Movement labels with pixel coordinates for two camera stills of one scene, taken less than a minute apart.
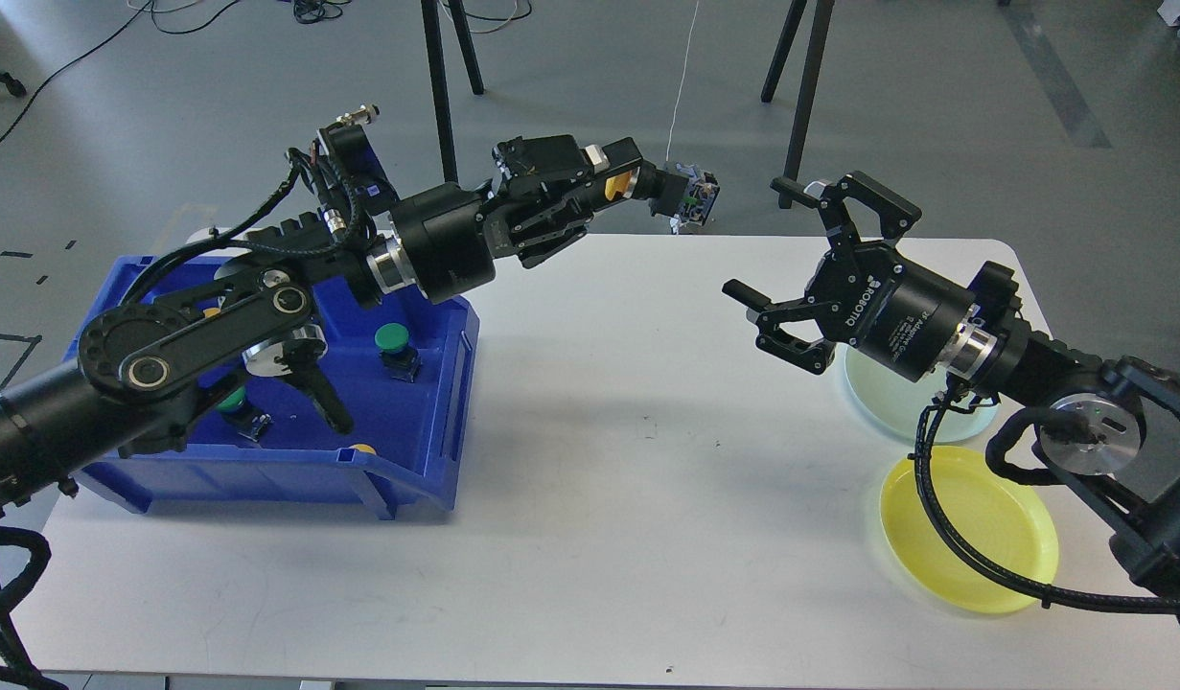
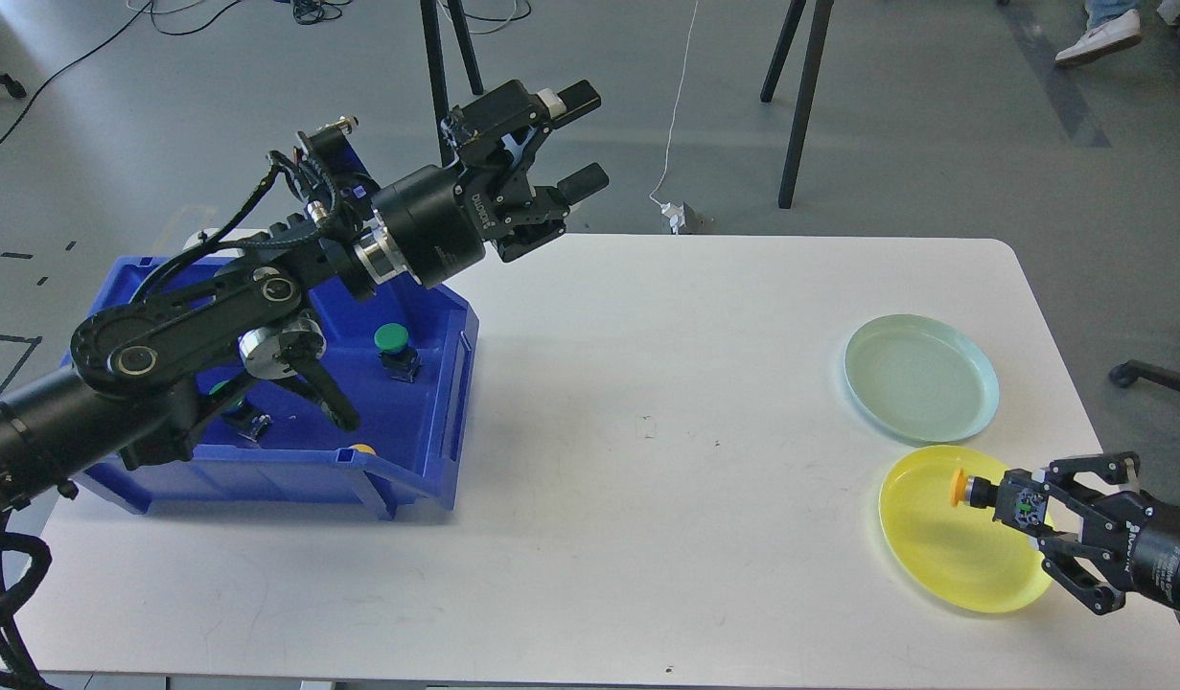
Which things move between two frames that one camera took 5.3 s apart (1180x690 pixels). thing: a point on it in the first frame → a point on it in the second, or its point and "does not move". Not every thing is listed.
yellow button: x=617 y=186 → x=1020 y=496
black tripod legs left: x=432 y=26 does not move
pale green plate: x=903 y=405 does not move
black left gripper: x=449 y=241 → x=441 y=219
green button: x=401 y=358 does not move
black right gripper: x=895 y=312 → x=1161 y=551
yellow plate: x=992 y=507 does not move
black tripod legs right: x=819 y=31 does not move
